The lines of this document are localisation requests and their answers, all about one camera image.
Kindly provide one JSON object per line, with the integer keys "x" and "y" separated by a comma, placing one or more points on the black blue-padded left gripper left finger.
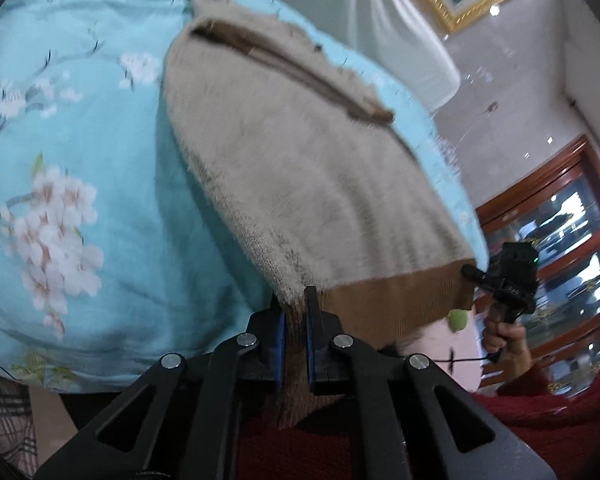
{"x": 179, "y": 419}

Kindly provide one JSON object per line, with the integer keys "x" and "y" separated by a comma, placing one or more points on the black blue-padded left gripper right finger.
{"x": 410, "y": 420}

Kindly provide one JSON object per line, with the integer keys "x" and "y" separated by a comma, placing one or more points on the beige knitted sweater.
{"x": 301, "y": 161}

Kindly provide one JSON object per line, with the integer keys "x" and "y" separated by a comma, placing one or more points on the person's right hand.
{"x": 510, "y": 339}

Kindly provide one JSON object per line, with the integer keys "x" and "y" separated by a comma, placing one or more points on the wooden glass display cabinet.
{"x": 557, "y": 208}

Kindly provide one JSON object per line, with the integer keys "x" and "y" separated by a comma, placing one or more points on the red knitted sleeve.
{"x": 565, "y": 432}

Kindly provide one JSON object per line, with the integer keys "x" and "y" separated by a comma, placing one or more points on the light blue floral bedsheet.
{"x": 110, "y": 255}

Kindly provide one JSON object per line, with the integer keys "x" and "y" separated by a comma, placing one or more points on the plaid blanket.
{"x": 18, "y": 447}

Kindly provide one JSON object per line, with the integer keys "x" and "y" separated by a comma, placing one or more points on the grey ribbed headboard cover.
{"x": 396, "y": 36}

